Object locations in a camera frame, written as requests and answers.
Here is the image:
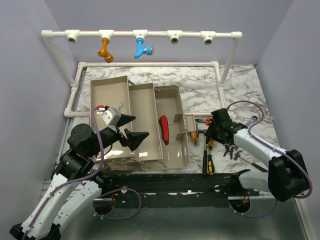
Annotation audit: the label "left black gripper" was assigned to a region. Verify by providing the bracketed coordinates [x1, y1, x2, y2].
[86, 114, 150, 158]

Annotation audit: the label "yellow short screwdriver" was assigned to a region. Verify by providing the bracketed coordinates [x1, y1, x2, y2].
[205, 137, 215, 149]

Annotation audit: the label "claw hammer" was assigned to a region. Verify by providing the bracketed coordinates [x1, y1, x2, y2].
[198, 129, 208, 176]

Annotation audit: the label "brown translucent tool box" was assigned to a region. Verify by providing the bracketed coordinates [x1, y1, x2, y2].
[90, 76, 194, 172]

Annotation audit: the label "red utility knife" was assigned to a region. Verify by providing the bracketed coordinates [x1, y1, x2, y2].
[159, 114, 170, 146]

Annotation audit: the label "yellow black screwdriver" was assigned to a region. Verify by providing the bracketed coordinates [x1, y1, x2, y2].
[207, 146, 215, 175]

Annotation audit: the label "black long screwdriver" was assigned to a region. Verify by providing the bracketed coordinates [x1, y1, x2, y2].
[202, 136, 208, 176]

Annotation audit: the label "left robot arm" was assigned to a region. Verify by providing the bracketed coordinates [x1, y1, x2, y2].
[9, 106, 149, 240]

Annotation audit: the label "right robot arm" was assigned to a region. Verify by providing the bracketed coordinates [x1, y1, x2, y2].
[205, 108, 312, 202]

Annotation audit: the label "black needle nose pliers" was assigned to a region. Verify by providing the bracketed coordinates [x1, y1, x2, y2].
[223, 144, 238, 160]

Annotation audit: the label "small black hammer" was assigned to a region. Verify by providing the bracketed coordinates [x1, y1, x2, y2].
[233, 150, 268, 173]

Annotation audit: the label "silver combination wrench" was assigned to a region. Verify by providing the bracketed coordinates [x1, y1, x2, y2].
[245, 115, 258, 127]

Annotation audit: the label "orange plastic faucet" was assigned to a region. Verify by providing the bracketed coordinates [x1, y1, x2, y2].
[97, 37, 114, 63]

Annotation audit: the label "blue plastic faucet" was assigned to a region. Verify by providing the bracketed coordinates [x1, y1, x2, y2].
[133, 37, 154, 59]

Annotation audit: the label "orange handled pliers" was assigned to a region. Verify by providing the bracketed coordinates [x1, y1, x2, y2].
[195, 117, 213, 126]

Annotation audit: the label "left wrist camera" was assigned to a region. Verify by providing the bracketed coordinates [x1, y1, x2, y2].
[97, 105, 121, 126]

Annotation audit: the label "black metal base rail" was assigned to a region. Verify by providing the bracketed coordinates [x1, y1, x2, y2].
[93, 173, 259, 209]

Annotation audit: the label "white PVC pipe frame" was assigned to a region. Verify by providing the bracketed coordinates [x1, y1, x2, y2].
[41, 29, 243, 118]

